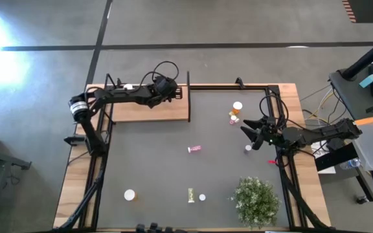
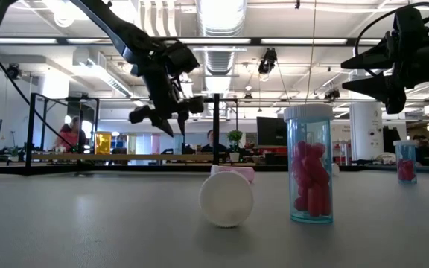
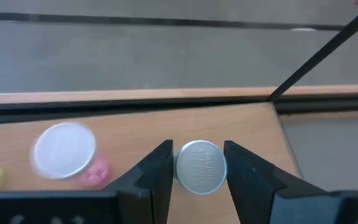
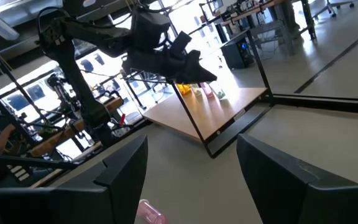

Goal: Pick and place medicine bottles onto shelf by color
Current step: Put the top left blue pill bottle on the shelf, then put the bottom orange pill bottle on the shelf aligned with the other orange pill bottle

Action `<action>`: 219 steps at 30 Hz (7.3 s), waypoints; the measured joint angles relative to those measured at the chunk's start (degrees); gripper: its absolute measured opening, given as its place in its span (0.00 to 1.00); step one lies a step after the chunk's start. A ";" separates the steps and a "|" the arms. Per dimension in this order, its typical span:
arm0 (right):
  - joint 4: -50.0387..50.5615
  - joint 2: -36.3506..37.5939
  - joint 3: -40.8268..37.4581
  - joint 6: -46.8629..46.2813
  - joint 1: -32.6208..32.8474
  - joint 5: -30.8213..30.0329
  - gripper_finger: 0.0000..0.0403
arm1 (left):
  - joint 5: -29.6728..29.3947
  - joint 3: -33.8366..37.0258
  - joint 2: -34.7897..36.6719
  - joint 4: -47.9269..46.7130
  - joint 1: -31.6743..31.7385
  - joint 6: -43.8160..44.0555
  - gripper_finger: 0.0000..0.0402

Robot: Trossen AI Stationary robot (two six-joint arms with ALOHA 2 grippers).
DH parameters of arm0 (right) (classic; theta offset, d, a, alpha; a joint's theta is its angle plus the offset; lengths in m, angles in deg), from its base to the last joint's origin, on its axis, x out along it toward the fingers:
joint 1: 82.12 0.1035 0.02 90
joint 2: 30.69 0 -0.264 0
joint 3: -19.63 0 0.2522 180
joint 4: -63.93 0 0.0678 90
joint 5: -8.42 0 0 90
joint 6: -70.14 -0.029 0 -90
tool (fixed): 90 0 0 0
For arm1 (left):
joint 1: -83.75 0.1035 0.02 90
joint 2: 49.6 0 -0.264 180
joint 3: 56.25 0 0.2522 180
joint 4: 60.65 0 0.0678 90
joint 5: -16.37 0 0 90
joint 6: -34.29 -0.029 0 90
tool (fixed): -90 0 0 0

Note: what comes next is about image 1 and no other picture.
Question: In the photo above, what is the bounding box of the yellow cable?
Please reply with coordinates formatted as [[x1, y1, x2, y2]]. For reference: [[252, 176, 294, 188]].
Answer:
[[304, 87, 336, 126]]

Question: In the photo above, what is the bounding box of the black floor mat striped edge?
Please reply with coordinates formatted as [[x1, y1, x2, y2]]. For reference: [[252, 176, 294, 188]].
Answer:
[[341, 0, 373, 24]]

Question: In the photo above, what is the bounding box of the grey utility table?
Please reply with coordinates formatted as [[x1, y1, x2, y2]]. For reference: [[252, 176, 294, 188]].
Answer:
[[328, 60, 373, 121]]

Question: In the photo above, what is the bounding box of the black metal stand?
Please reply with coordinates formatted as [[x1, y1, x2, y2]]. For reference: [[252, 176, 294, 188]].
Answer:
[[314, 142, 373, 203]]

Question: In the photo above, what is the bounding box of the clear water bottle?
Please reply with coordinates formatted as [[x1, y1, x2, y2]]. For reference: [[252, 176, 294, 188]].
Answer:
[[339, 157, 362, 171]]

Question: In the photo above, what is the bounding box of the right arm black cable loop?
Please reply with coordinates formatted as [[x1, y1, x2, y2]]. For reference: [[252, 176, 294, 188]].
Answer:
[[258, 93, 289, 130]]

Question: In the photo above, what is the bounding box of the grey table mat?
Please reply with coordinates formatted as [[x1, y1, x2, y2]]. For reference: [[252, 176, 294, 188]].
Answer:
[[96, 89, 291, 229]]

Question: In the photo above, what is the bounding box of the bushy artificial green plant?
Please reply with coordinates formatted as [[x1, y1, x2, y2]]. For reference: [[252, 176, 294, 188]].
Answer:
[[231, 176, 282, 230]]

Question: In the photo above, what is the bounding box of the wooden shelf board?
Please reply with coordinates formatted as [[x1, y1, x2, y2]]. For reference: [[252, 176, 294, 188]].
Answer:
[[112, 85, 190, 122]]

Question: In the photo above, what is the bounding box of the thick black pole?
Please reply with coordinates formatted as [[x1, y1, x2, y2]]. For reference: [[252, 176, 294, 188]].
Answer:
[[341, 31, 373, 81]]

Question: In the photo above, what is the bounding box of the light blue card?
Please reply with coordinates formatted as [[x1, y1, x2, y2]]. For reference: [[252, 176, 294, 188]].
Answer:
[[359, 74, 373, 89]]

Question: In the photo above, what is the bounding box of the white paper sheet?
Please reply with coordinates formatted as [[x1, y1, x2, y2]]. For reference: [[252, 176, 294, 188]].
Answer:
[[310, 141, 337, 175]]

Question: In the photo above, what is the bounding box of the black clamp bracket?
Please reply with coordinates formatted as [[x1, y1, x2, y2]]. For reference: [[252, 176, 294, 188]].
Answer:
[[63, 135, 87, 147]]

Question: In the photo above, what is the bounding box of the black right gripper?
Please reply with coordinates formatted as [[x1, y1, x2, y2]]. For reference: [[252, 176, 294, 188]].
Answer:
[[240, 116, 286, 151]]

